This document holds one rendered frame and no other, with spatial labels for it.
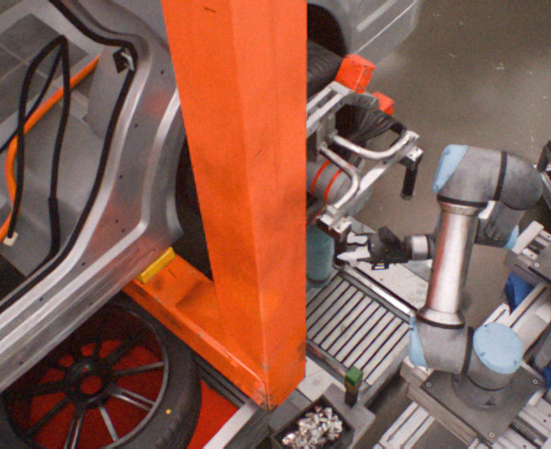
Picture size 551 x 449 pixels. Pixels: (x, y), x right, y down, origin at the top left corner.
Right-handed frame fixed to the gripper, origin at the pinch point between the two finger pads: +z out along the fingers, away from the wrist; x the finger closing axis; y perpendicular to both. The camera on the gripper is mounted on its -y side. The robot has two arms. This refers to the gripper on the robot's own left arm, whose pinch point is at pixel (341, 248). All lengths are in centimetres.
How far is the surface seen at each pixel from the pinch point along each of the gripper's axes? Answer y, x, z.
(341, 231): -12.0, -2.0, 0.8
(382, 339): 77, 9, -19
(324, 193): -3.8, 17.6, 3.3
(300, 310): -13.8, -26.8, 14.0
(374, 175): -15.0, 14.1, -10.5
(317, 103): -28.1, 30.9, 4.3
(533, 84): 83, 142, -112
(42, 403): 56, -16, 100
